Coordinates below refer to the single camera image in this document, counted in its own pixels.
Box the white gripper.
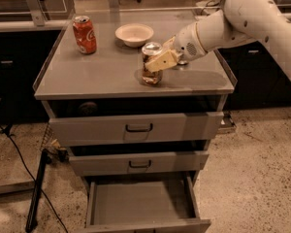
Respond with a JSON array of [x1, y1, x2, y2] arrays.
[[145, 22, 207, 72]]

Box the orange soda can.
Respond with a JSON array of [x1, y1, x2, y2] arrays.
[[142, 42, 163, 84]]

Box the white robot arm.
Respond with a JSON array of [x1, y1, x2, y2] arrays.
[[145, 0, 291, 82]]

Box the green soda can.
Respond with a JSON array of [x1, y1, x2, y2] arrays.
[[178, 60, 188, 65]]

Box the top grey drawer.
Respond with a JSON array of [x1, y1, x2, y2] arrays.
[[42, 95, 228, 147]]

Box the grey drawer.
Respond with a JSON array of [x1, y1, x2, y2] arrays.
[[69, 141, 209, 177], [74, 172, 210, 233], [42, 95, 228, 147]]

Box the red soda can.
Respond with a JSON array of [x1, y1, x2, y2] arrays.
[[73, 16, 97, 54]]

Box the grey drawer cabinet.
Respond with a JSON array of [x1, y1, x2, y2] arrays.
[[32, 10, 238, 233]]

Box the dark round object in drawer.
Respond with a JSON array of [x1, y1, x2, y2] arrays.
[[77, 101, 98, 117]]

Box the middle grey drawer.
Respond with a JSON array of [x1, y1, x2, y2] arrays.
[[69, 141, 209, 177]]

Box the bottom grey drawer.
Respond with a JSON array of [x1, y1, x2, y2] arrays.
[[74, 172, 210, 233]]

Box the white bowl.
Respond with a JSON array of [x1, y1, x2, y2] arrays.
[[115, 23, 154, 48]]

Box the black floor stand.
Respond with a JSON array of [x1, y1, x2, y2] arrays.
[[25, 149, 49, 233]]

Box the black floor cable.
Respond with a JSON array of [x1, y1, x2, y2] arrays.
[[0, 116, 70, 233]]

